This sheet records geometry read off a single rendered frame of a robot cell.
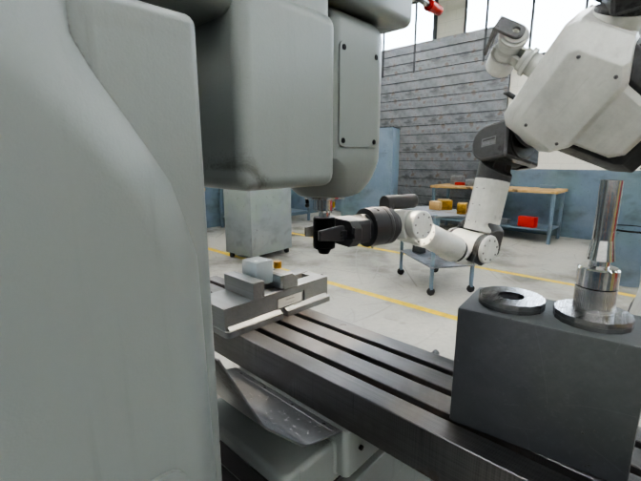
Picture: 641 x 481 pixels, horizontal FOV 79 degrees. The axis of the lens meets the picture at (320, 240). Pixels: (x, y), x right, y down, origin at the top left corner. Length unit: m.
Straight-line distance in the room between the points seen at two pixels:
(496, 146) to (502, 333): 0.63
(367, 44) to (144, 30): 0.45
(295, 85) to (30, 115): 0.35
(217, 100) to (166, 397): 0.37
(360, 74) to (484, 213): 0.56
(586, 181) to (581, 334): 7.63
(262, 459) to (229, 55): 0.64
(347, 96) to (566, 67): 0.47
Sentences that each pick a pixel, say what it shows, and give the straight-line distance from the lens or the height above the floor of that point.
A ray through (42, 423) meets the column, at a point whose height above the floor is 1.17.
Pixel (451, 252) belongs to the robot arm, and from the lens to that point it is 1.06.
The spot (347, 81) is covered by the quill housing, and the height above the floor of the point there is 1.51.
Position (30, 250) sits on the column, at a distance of 0.37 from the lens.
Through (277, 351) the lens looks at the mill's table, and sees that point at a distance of 0.86.
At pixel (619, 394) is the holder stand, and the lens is 0.62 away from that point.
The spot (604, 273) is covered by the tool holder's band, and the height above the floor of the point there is 1.24.
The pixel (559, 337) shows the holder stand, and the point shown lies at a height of 1.16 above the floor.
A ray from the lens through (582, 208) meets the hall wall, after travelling 8.23.
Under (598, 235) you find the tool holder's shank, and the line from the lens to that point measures 0.61.
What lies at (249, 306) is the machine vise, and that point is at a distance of 0.95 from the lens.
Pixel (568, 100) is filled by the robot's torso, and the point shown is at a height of 1.50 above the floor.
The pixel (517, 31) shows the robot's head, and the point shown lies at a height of 1.66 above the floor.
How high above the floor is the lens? 1.38
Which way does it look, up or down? 12 degrees down
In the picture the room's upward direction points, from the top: straight up
